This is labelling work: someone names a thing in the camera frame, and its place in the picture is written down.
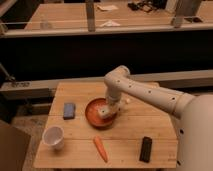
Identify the folded white paper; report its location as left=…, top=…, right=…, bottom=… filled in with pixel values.
left=100, top=20, right=120, bottom=27

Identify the orange ceramic bowl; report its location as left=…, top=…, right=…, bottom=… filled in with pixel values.
left=85, top=98, right=116, bottom=128

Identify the white paper cup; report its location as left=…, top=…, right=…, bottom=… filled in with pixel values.
left=42, top=126, right=64, bottom=150

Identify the orange carrot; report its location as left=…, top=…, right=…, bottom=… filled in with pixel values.
left=93, top=136, right=108, bottom=162

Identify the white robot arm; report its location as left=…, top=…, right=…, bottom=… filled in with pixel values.
left=99, top=65, right=213, bottom=171

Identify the black rectangular bottle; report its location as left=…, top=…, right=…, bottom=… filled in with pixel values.
left=139, top=137, right=152, bottom=163

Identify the black cable bundle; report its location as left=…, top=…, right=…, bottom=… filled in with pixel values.
left=127, top=0, right=167, bottom=13

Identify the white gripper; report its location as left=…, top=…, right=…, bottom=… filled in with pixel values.
left=99, top=102, right=119, bottom=119

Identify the blue sponge block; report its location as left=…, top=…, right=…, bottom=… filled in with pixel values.
left=63, top=103, right=76, bottom=120

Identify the white paper sheet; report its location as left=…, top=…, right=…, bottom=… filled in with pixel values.
left=97, top=5, right=118, bottom=11

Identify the metal post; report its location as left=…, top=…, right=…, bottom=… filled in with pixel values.
left=171, top=0, right=202, bottom=28
left=85, top=0, right=96, bottom=32

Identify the metal post left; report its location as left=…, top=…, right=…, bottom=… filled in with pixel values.
left=85, top=0, right=96, bottom=32

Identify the metal post right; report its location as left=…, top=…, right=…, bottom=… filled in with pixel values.
left=171, top=0, right=202, bottom=28

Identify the grey metal rail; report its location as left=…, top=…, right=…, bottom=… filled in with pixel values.
left=0, top=69, right=213, bottom=100

